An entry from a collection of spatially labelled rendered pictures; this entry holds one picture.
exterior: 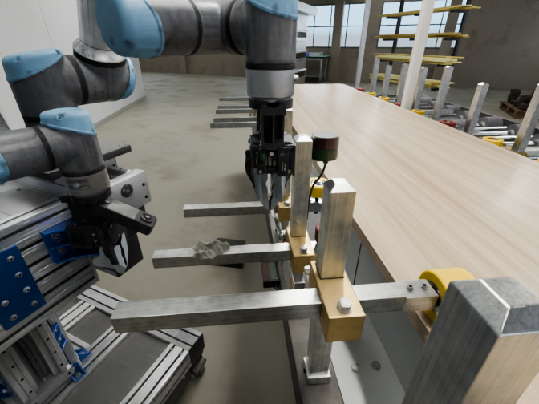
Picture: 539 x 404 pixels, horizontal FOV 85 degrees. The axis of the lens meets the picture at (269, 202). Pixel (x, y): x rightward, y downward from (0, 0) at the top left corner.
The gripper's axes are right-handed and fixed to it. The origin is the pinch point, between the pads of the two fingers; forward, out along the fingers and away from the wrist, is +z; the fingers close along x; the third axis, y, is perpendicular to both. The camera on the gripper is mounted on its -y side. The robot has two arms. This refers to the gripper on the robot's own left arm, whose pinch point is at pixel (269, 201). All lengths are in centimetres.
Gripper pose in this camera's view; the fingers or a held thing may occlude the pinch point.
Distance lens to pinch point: 58.0
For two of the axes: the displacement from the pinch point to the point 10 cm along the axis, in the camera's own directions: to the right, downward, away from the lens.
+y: 0.8, 4.8, -8.7
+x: 10.0, -0.4, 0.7
